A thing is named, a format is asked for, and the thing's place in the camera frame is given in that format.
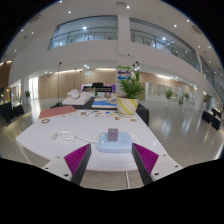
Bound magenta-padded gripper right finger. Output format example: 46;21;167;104
131;143;184;186

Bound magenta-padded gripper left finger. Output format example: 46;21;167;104
41;143;93;186

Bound purple-grey charger block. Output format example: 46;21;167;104
107;128;119;142

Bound light blue power strip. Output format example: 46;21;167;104
96;131;142;154

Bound black-clothed table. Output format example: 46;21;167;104
49;96;150;127

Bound flat red mat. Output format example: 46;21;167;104
38;105;78;120

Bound potted plant in striped pot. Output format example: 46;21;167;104
115;69;146;118

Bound white sculpted model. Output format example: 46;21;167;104
61;89;93;106

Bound large background potted plant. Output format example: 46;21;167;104
164;88;175;100

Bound black piano with screen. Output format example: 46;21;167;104
80;82;117;94

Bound black-covered furniture group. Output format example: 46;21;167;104
201;108;223;131
0;101;25;124

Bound arrow direction sign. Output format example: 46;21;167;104
115;64;133;94

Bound recessed ceiling lights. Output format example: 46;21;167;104
19;1;214;48

